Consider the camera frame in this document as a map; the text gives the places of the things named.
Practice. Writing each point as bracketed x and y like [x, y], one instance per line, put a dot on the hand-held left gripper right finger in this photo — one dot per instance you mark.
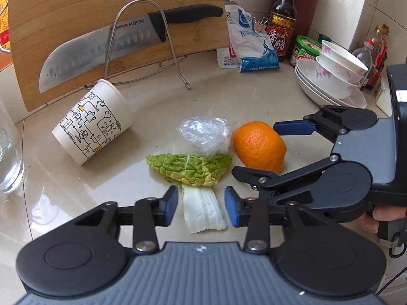
[231, 208]

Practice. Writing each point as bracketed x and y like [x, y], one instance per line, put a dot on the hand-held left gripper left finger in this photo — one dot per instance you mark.
[171, 206]

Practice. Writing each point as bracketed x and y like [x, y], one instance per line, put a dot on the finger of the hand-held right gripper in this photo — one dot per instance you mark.
[254, 176]
[292, 128]

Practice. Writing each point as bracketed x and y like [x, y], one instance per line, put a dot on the orange fruit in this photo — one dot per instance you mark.
[257, 146]

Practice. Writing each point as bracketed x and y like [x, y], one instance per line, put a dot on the napa cabbage piece with stalk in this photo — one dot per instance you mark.
[190, 170]

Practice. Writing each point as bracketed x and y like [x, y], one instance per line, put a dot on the person's right hand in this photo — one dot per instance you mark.
[388, 213]

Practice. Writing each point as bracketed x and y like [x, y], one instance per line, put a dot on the stack of floral bowls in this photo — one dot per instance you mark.
[357, 101]

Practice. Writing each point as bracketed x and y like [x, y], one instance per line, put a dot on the floral white bowl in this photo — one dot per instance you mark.
[343, 62]
[337, 85]

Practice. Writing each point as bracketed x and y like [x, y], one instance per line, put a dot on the crumpled clear plastic wrap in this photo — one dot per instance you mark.
[203, 133]

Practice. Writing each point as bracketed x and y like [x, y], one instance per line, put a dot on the green-lidded jar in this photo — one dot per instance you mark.
[305, 49]

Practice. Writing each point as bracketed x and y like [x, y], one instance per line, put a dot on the glass jar on counter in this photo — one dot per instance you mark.
[362, 57]

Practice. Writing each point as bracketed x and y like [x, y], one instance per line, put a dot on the dark vinegar bottle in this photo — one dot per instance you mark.
[281, 38]

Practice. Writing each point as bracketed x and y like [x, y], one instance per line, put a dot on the white and blue bag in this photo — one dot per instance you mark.
[251, 38]

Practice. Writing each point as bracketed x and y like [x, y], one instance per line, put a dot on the printed white paper cup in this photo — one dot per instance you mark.
[95, 117]

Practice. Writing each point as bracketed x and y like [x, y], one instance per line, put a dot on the dark red knife block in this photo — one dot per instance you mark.
[308, 9]

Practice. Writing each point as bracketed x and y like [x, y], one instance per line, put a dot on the clear drinking glass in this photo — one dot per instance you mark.
[9, 165]

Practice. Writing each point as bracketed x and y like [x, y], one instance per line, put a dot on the bamboo cutting board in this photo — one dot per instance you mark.
[63, 12]

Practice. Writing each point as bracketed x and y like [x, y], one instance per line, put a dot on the orange printed box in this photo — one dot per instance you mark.
[3, 31]

